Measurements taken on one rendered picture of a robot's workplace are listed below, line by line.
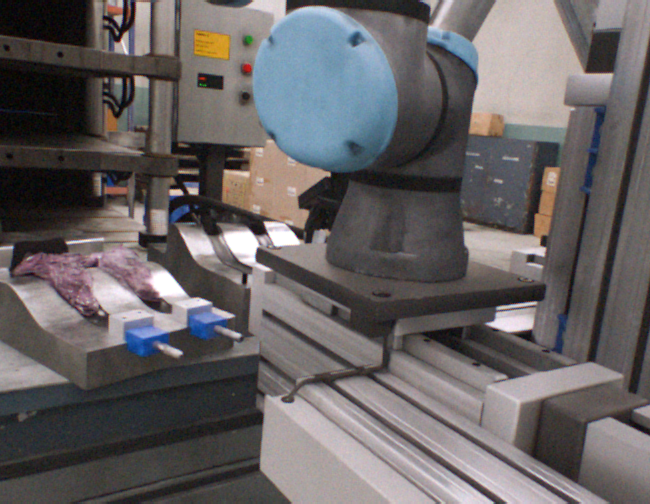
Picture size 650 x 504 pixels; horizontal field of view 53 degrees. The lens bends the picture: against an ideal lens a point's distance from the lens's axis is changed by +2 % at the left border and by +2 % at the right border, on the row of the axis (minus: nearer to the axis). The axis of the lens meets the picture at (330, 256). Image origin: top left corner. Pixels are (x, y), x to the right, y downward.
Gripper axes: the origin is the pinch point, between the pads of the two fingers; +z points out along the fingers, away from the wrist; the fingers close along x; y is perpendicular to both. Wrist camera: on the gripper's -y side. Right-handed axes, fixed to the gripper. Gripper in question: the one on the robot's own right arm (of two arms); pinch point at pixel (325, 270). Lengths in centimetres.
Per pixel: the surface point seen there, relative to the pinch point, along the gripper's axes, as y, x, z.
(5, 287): -8, -52, 2
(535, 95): -459, 606, -77
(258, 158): -420, 204, 13
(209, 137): -85, 12, -19
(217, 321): 10.6, -26.2, 3.8
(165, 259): -36.0, -17.6, 5.5
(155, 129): -73, -8, -20
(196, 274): -18.7, -17.6, 4.4
